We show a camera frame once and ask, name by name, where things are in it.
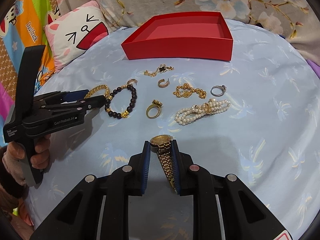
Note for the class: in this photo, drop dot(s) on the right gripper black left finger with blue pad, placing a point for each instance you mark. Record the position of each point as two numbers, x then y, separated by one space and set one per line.
126 181

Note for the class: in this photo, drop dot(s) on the gold wrist watch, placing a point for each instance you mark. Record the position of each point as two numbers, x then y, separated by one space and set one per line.
161 145

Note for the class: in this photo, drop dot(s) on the red cardboard tray box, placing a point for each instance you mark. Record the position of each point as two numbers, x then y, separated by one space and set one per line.
192 34

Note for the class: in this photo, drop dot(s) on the gold hoop earring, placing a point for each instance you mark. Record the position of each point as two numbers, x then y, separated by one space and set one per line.
162 83

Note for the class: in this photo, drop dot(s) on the grey floral blanket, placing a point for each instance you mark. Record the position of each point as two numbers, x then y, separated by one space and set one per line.
293 19

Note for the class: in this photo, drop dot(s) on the purple cloth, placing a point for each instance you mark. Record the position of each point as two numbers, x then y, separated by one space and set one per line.
314 66

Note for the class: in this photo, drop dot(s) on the dark bead bracelet gold charm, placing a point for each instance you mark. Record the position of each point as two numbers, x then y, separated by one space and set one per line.
130 107

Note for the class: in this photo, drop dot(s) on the white pink cat pillow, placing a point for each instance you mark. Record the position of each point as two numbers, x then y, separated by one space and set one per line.
74 33

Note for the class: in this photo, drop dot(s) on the person's left hand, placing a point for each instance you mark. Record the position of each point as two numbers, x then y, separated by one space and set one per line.
40 152

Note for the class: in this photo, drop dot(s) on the small rose gold earring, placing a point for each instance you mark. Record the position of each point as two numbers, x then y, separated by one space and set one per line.
129 82

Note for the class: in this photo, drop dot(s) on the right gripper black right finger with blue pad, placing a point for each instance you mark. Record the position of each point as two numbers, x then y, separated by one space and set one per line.
193 180

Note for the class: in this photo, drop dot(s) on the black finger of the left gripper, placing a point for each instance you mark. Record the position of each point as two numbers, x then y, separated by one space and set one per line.
59 96
79 103

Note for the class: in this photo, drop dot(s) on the gold twisted bangle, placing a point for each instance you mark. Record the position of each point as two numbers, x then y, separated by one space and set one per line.
98 88

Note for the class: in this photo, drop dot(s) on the pink knit sleeve forearm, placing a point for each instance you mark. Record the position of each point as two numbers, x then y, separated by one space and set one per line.
13 181

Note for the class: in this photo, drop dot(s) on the colourful cartoon bedsheet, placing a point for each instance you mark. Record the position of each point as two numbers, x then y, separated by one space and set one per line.
22 27

